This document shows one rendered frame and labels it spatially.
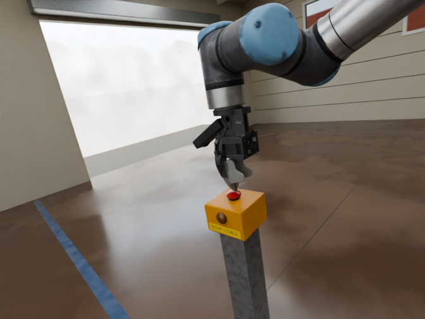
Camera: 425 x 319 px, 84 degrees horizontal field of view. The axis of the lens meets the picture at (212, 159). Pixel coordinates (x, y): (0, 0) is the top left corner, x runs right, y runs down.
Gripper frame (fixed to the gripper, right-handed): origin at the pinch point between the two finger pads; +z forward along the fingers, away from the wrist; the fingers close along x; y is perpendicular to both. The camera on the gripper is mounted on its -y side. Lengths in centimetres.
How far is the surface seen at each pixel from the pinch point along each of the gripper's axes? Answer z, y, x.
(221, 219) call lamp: 5.9, 0.7, -7.0
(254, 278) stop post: 26.7, 3.9, -1.3
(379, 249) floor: 112, 19, 145
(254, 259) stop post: 21.5, 3.9, -0.2
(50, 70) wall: -113, -487, 128
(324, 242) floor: 112, -18, 135
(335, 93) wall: 33, -142, 704
